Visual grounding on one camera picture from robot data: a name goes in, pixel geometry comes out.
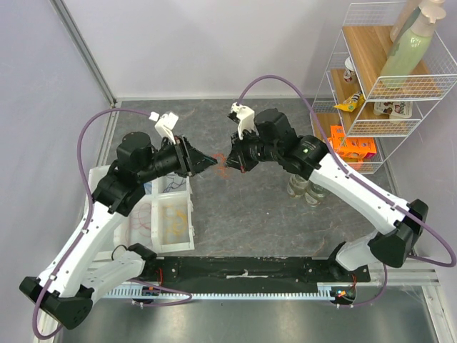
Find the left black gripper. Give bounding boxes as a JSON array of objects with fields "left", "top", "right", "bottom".
[{"left": 138, "top": 134, "right": 218, "bottom": 183}]

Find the orange wire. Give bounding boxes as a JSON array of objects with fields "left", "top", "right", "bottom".
[{"left": 212, "top": 153, "right": 233, "bottom": 180}]

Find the yellow wire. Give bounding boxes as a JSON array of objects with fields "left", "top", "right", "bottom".
[{"left": 162, "top": 207, "right": 189, "bottom": 237}]

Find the pink wire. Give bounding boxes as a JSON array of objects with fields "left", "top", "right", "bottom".
[{"left": 125, "top": 202, "right": 152, "bottom": 239}]

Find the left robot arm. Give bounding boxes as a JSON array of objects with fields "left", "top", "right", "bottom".
[{"left": 19, "top": 131, "right": 217, "bottom": 329}]

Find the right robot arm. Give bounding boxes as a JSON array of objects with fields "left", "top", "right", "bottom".
[{"left": 226, "top": 104, "right": 428, "bottom": 282}]

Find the left glass water bottle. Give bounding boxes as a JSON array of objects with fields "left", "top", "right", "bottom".
[{"left": 286, "top": 174, "right": 308, "bottom": 198}]

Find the glass water bottle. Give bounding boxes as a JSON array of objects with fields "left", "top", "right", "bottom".
[
  {"left": 286, "top": 174, "right": 308, "bottom": 198},
  {"left": 305, "top": 182, "right": 328, "bottom": 207}
]

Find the white compartment tray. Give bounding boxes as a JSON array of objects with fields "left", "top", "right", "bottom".
[{"left": 104, "top": 173, "right": 195, "bottom": 254}]

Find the right glass water bottle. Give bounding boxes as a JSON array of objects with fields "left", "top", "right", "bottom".
[{"left": 305, "top": 182, "right": 328, "bottom": 207}]

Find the orange snack box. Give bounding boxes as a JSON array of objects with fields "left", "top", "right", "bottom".
[{"left": 328, "top": 125, "right": 377, "bottom": 162}]

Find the yellow snack bag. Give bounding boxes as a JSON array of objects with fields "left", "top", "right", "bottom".
[{"left": 334, "top": 91, "right": 365, "bottom": 113}]

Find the small white cup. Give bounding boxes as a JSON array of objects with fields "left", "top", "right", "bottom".
[{"left": 343, "top": 57, "right": 357, "bottom": 84}]

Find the green lotion pump bottle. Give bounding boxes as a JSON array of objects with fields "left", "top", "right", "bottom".
[{"left": 380, "top": 4, "right": 446, "bottom": 89}]

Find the beige pump bottle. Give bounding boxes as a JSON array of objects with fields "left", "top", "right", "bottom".
[{"left": 390, "top": 0, "right": 442, "bottom": 43}]

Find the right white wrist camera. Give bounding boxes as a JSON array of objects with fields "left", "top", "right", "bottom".
[{"left": 228, "top": 102, "right": 255, "bottom": 140}]

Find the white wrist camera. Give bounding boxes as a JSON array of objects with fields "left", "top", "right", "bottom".
[
  {"left": 228, "top": 102, "right": 255, "bottom": 140},
  {"left": 149, "top": 111, "right": 179, "bottom": 145}
]

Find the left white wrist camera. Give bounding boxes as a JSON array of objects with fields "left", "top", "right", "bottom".
[{"left": 149, "top": 111, "right": 179, "bottom": 145}]

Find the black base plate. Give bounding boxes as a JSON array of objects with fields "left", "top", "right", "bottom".
[{"left": 139, "top": 257, "right": 371, "bottom": 294}]

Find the white wire shelf rack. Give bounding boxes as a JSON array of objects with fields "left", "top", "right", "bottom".
[{"left": 312, "top": 1, "right": 456, "bottom": 174}]

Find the aluminium corner post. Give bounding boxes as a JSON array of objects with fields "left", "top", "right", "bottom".
[{"left": 49, "top": 0, "right": 117, "bottom": 106}]

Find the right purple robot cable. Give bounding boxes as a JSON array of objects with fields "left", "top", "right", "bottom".
[{"left": 237, "top": 74, "right": 457, "bottom": 308}]

